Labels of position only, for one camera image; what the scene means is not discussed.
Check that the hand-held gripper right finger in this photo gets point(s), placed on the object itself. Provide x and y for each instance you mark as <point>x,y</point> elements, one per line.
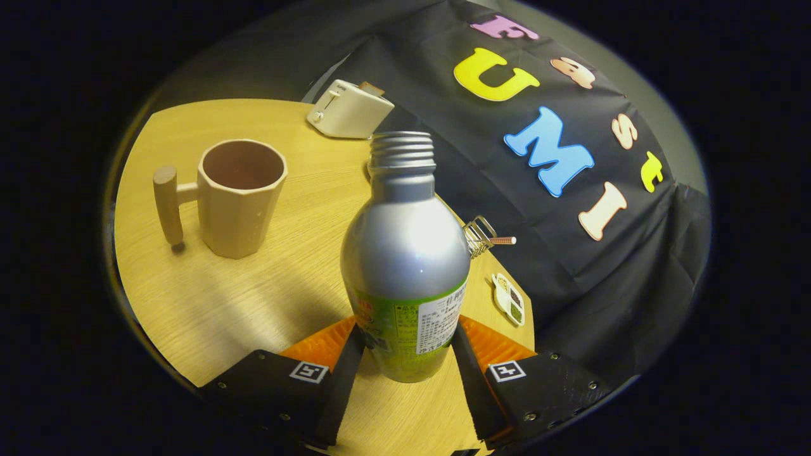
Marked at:
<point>472,386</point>

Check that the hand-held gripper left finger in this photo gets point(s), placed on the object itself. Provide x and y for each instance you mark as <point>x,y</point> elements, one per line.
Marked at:
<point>339,392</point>

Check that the silver bottle green label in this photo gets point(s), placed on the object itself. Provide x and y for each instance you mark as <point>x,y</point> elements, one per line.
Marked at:
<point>405,253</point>

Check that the white divided dish with beans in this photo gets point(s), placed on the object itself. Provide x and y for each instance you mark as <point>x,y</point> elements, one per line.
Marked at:
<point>509,301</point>

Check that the wooden table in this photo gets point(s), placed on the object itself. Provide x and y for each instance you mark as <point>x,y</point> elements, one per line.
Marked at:
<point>253,304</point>

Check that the pink stick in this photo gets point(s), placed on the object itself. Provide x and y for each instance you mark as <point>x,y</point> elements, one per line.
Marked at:
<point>504,240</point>

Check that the black backdrop cloth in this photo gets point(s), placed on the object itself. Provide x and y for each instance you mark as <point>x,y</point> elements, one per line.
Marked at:
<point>481,190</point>

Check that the white toaster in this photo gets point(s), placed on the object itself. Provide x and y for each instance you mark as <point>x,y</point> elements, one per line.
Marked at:
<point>348,114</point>

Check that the toast slice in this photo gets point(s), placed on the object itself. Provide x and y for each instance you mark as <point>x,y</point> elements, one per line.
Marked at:
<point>372,88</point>

